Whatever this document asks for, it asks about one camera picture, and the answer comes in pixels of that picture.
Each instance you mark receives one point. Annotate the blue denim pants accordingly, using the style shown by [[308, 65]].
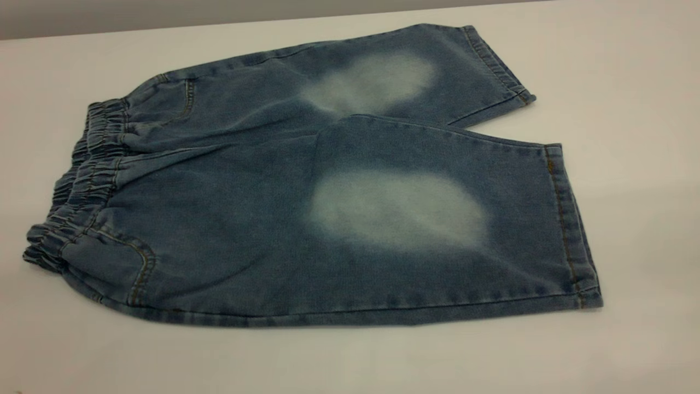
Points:
[[246, 219]]

